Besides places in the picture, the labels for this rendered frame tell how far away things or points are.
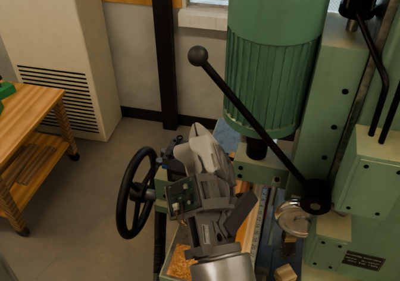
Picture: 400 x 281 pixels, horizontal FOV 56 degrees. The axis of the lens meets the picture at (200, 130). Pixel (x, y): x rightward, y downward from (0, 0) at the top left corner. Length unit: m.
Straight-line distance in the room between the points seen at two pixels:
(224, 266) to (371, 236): 0.49
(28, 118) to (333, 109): 1.62
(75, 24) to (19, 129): 0.61
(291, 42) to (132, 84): 1.99
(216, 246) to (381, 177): 0.30
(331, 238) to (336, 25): 0.41
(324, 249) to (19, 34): 1.98
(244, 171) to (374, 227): 0.31
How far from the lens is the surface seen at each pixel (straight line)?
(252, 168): 0.92
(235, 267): 0.54
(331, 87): 0.72
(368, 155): 0.66
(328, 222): 0.83
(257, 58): 0.67
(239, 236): 0.94
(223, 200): 0.56
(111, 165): 2.43
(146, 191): 1.17
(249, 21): 0.65
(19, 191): 2.21
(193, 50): 0.62
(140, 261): 2.00
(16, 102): 2.21
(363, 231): 0.94
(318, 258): 0.87
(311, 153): 0.82
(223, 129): 1.25
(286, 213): 0.86
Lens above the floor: 1.73
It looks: 42 degrees down
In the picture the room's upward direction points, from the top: straight up
